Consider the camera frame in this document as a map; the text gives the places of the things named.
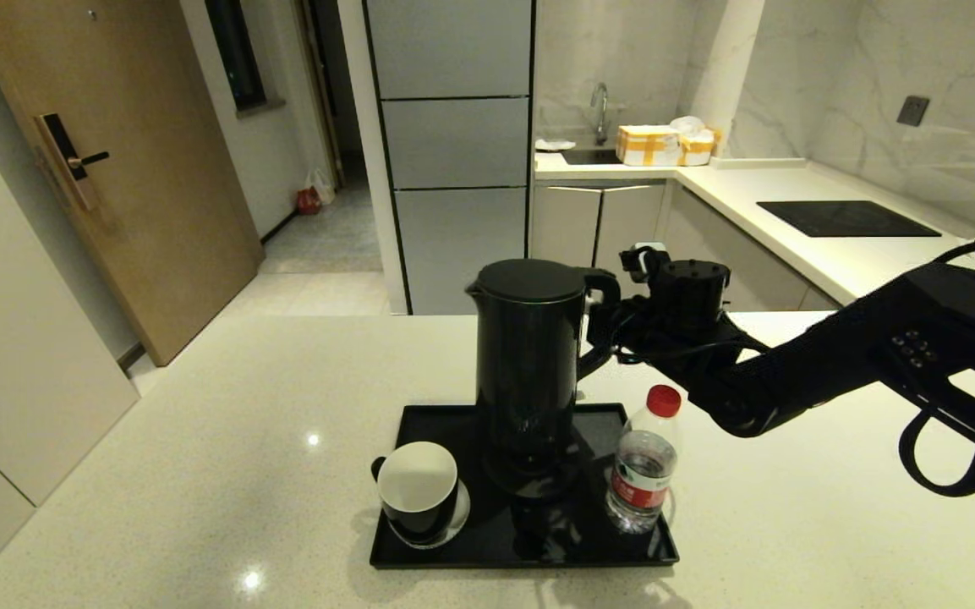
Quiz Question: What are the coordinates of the clear plastic water bottle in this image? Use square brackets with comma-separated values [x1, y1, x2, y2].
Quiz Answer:
[605, 384, 683, 535]

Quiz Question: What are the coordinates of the black electric kettle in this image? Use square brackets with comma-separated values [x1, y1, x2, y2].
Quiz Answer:
[465, 258, 623, 487]

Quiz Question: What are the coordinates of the black cup white inside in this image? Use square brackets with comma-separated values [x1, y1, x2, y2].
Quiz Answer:
[371, 441, 461, 546]

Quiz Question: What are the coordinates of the black round kettle base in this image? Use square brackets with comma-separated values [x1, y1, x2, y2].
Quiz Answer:
[482, 457, 581, 502]

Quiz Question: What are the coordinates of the grey counter drawer cabinet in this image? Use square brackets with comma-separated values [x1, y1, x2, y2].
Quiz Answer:
[660, 184, 845, 312]

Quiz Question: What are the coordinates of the grey sink base cabinet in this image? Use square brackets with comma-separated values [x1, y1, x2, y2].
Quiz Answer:
[529, 182, 666, 280]

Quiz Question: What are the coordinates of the small box with yellow tape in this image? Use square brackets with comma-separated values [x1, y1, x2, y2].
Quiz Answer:
[676, 129, 720, 166]

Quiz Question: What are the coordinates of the large box with yellow tape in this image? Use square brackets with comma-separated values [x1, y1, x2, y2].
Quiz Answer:
[615, 125, 679, 167]

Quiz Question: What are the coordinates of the black induction cooktop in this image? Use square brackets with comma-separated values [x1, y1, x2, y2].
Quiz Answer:
[755, 200, 943, 238]

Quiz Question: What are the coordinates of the chrome sink faucet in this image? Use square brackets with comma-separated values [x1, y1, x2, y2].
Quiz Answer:
[590, 82, 610, 146]

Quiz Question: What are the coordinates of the tall grey cabinet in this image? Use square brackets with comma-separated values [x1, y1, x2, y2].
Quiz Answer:
[362, 0, 534, 315]

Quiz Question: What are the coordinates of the round white coaster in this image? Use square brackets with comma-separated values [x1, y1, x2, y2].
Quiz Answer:
[386, 476, 472, 550]

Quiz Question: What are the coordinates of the black rectangular tray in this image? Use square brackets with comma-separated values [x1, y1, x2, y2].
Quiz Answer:
[370, 404, 680, 569]

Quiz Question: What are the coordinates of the dark window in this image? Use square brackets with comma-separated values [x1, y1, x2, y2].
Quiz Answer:
[204, 0, 269, 112]

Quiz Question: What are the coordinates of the brown wooden door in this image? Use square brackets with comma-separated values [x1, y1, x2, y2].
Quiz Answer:
[0, 0, 264, 367]

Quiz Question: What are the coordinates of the black electronic door lock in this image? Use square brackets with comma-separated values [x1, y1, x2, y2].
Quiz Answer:
[36, 113, 111, 211]

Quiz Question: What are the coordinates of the white side cabinet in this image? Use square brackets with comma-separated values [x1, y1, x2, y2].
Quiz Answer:
[0, 148, 140, 584]

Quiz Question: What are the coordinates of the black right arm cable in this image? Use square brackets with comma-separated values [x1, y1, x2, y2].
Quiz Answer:
[899, 237, 975, 497]

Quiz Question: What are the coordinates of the black power cord with plug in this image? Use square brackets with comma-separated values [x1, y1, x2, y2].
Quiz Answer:
[511, 501, 552, 560]

